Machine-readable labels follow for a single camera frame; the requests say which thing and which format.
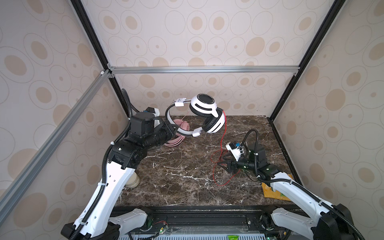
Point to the pink headset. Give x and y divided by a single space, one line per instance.
179 138

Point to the white black headphones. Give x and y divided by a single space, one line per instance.
202 105

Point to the horizontal aluminium rail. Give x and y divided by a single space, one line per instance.
201 70

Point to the black corner post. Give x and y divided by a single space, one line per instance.
325 26
98 49

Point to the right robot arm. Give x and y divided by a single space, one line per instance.
277 179

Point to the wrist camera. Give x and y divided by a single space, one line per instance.
236 149
156 113

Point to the right black corner post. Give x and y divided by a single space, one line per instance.
325 26

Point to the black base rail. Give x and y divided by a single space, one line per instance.
156 221

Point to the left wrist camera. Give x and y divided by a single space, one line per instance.
156 113

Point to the left diagonal aluminium rail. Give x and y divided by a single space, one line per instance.
21 184

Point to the left black corner post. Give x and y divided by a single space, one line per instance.
98 49

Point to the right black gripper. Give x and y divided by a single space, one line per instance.
231 164

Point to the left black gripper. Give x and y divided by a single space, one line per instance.
170 130

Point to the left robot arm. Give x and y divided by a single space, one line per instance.
144 131

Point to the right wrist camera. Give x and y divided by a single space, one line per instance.
236 149

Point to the yellow snack bag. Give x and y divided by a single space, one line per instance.
273 194

